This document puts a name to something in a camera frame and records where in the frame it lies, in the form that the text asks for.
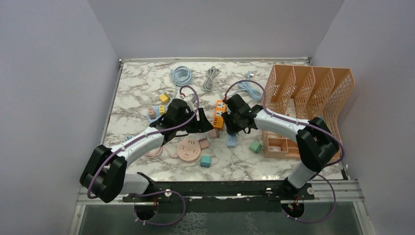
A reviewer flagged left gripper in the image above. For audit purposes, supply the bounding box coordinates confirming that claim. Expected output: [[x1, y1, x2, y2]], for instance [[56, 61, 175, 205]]
[[175, 108, 213, 134]]

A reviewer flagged pink plug adapter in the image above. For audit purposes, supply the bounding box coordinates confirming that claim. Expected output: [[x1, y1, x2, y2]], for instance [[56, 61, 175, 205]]
[[198, 138, 210, 150], [208, 128, 220, 139], [148, 107, 157, 119]]

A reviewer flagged green plug adapter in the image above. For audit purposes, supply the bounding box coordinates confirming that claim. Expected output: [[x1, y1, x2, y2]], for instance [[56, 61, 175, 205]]
[[249, 141, 262, 154]]

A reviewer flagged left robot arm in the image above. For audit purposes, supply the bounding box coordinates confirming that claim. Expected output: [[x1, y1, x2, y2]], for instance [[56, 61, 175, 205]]
[[80, 99, 214, 203]]

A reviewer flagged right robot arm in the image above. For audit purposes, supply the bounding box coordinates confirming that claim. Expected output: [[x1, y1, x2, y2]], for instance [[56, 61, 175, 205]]
[[222, 94, 341, 199]]

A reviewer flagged teal plug adapter front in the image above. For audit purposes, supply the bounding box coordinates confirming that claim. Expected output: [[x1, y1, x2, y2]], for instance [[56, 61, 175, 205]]
[[200, 156, 211, 167]]

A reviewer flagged orange power strip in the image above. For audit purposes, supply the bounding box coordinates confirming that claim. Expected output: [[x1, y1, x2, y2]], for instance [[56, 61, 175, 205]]
[[212, 100, 227, 130]]

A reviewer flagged blue long power strip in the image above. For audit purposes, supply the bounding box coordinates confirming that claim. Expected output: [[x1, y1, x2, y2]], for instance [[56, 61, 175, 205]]
[[227, 134, 237, 148]]

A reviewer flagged pink round power strip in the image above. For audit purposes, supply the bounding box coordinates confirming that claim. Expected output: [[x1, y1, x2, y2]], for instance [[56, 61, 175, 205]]
[[177, 139, 201, 163]]

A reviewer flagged blue round power strip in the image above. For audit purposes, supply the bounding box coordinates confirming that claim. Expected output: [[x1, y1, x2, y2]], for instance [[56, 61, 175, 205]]
[[147, 105, 166, 122]]

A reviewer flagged orange plastic file rack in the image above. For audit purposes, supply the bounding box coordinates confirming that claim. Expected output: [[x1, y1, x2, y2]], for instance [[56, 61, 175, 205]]
[[260, 65, 355, 139]]

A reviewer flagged blue cable bundle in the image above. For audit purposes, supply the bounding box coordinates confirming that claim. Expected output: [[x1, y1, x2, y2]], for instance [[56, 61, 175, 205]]
[[236, 71, 263, 102]]

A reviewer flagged grey coiled cable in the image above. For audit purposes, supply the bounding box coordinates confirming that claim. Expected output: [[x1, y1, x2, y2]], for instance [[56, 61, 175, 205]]
[[202, 66, 225, 100]]

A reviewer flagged blue coiled cable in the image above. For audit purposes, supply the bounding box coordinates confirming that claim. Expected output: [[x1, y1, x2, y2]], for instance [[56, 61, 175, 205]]
[[171, 66, 193, 98]]

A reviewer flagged pink coiled cable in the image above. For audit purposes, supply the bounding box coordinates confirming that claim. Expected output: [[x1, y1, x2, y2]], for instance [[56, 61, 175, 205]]
[[142, 146, 179, 160]]

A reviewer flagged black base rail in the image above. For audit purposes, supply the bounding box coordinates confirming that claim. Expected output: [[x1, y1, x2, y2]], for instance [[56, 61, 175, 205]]
[[77, 180, 361, 215]]

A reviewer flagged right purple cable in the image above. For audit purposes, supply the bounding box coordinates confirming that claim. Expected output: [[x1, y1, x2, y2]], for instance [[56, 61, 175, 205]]
[[224, 79, 346, 224]]

